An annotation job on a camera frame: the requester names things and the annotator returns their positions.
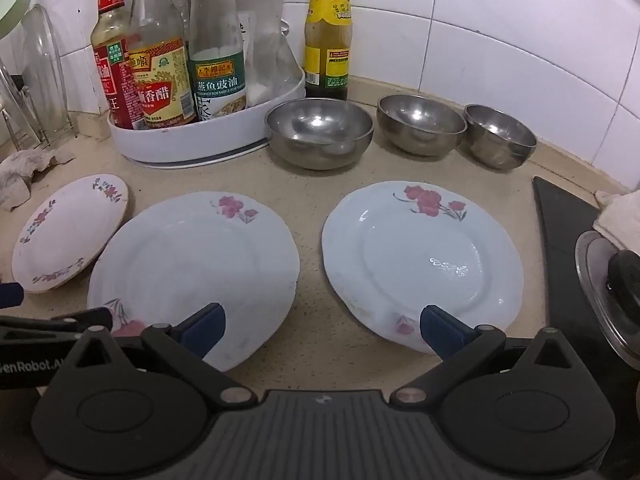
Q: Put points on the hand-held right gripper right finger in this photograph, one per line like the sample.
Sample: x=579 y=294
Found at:
x=440 y=334

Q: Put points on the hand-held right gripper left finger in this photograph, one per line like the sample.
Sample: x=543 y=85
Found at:
x=205 y=331

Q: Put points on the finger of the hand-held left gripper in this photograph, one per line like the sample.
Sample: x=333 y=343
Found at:
x=75 y=320
x=10 y=295

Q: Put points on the white plate pink flowers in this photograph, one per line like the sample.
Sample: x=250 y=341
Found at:
x=415 y=250
x=200 y=260

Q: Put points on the small floral-rimmed white plate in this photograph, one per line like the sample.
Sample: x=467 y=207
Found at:
x=70 y=230

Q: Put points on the stainless steel bowl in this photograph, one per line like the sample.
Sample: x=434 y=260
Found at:
x=500 y=135
x=320 y=130
x=420 y=125

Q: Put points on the crumpled beige rag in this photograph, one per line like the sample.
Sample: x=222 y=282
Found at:
x=20 y=172

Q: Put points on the black glass stove top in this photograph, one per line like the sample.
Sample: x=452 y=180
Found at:
x=560 y=260

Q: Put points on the black burner head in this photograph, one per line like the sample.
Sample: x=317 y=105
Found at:
x=625 y=275

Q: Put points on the white rotating condiment rack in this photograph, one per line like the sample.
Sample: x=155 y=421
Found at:
x=240 y=125

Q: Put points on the white towel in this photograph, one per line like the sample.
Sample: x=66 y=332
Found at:
x=617 y=220

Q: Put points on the glass pot lid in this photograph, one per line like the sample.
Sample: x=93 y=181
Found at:
x=45 y=70

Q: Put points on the red label sauce bottle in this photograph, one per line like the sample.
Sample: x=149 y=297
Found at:
x=112 y=85

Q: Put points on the orange label vinegar bottle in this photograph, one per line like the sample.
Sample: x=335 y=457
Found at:
x=160 y=95

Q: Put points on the green label soy sauce bottle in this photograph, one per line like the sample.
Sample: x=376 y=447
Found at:
x=217 y=85

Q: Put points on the pale green plate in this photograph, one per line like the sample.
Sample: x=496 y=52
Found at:
x=12 y=10

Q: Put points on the yellow green label oil bottle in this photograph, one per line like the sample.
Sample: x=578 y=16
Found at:
x=327 y=25

